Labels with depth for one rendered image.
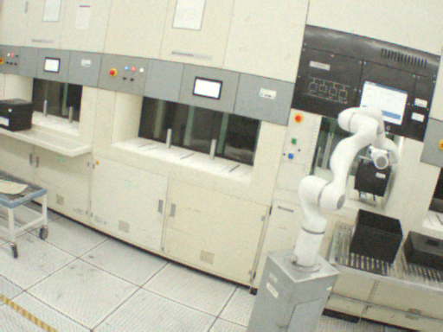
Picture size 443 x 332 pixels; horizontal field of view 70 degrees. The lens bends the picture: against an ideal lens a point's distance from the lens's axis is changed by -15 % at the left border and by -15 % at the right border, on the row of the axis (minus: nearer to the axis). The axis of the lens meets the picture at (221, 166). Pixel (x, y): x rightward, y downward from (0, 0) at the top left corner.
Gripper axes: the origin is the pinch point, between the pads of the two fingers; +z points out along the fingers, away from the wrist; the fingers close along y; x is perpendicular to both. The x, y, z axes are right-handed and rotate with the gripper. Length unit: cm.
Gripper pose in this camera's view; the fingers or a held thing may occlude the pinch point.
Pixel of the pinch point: (377, 152)
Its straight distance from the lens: 245.3
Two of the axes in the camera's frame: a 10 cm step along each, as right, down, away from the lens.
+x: 1.7, -9.5, -2.7
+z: 3.5, -2.0, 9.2
